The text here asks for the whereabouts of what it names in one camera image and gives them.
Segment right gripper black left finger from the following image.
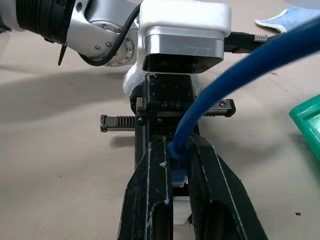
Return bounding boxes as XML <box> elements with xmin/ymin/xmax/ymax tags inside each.
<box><xmin>116</xmin><ymin>136</ymin><xmax>174</xmax><ymax>240</ymax></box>

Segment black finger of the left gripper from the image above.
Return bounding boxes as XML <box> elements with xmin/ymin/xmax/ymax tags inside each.
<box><xmin>134</xmin><ymin>116</ymin><xmax>153</xmax><ymax>172</ymax></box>
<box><xmin>191</xmin><ymin>120</ymin><xmax>201</xmax><ymax>138</ymax></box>

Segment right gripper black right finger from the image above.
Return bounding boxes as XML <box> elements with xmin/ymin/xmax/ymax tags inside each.
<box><xmin>186</xmin><ymin>135</ymin><xmax>270</xmax><ymax>240</ymax></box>

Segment white coupler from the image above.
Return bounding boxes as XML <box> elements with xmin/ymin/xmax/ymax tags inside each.
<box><xmin>172</xmin><ymin>194</ymin><xmax>191</xmax><ymax>226</ymax></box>

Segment blue ethernet cable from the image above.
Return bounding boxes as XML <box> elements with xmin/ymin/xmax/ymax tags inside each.
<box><xmin>167</xmin><ymin>7</ymin><xmax>320</xmax><ymax>191</ymax></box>

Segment green plastic bin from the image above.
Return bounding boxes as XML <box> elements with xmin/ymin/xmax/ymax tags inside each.
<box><xmin>288</xmin><ymin>93</ymin><xmax>320</xmax><ymax>161</ymax></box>

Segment blue and white cloth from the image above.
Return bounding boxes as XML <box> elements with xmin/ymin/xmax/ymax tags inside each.
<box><xmin>254</xmin><ymin>6</ymin><xmax>320</xmax><ymax>34</ymax></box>

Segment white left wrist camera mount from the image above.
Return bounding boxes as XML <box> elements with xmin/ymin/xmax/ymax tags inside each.
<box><xmin>122</xmin><ymin>0</ymin><xmax>232</xmax><ymax>99</ymax></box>

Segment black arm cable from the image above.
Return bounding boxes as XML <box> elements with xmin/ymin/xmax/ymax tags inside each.
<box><xmin>79</xmin><ymin>4</ymin><xmax>142</xmax><ymax>67</ymax></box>

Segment black camera cable plug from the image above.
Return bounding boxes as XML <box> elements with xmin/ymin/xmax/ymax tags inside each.
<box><xmin>223</xmin><ymin>31</ymin><xmax>279</xmax><ymax>54</ymax></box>

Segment black cable tie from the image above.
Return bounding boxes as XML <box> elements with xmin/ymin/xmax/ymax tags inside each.
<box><xmin>57</xmin><ymin>41</ymin><xmax>69</xmax><ymax>67</ymax></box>

